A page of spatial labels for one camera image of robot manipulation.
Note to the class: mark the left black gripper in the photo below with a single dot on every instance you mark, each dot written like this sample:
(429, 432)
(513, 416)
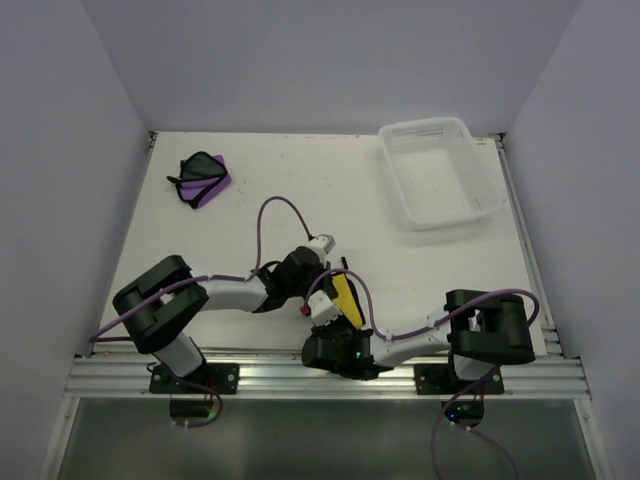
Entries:
(325, 279)

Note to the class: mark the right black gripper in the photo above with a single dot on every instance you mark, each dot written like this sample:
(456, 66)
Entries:
(321, 329)

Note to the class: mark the purple grey towel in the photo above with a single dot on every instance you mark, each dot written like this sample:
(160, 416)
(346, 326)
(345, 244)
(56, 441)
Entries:
(201, 178)

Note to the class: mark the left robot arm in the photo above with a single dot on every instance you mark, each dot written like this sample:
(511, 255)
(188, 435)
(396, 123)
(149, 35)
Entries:
(158, 305)

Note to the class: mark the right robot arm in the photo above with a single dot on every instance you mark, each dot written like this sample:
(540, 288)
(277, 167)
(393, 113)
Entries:
(477, 330)

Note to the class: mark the white plastic basket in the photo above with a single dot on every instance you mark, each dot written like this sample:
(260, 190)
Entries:
(438, 172)

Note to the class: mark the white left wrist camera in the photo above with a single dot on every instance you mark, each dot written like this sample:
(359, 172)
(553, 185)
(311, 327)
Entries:
(322, 245)

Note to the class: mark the aluminium mounting rail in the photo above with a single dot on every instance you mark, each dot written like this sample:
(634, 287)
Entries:
(119, 372)

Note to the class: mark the right black base bracket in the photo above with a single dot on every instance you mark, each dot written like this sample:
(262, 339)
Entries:
(440, 379)

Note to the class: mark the black base bracket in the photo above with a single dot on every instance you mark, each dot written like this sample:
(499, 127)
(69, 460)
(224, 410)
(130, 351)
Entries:
(221, 377)
(440, 379)

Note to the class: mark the left black base bracket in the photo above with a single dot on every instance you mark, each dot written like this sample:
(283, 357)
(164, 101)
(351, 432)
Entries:
(221, 377)

